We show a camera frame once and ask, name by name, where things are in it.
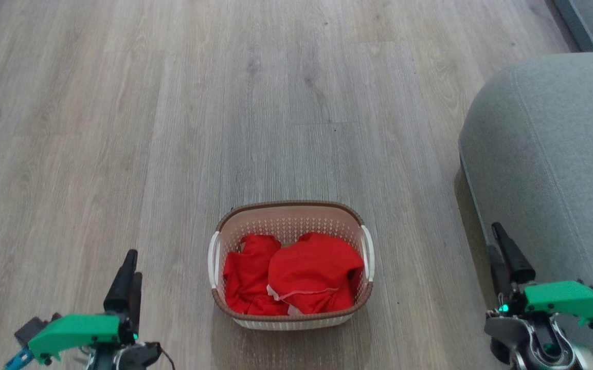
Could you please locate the red garment white lining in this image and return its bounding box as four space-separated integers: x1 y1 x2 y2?
266 232 365 316

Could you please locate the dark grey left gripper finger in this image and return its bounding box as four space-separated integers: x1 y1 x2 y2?
130 272 143 332
103 250 138 315

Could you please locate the plain red garment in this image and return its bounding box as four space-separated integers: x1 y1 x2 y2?
222 234 290 316

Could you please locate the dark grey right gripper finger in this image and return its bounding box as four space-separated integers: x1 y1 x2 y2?
491 222 536 285
487 245 513 300

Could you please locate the beige laundry basket brown rim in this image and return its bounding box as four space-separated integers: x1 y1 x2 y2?
207 200 376 331

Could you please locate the blue camera cable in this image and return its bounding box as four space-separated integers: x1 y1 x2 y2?
3 348 35 370

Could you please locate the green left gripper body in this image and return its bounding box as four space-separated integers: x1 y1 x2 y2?
27 313 139 365

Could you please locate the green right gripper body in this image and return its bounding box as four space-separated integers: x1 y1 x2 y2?
487 280 593 329

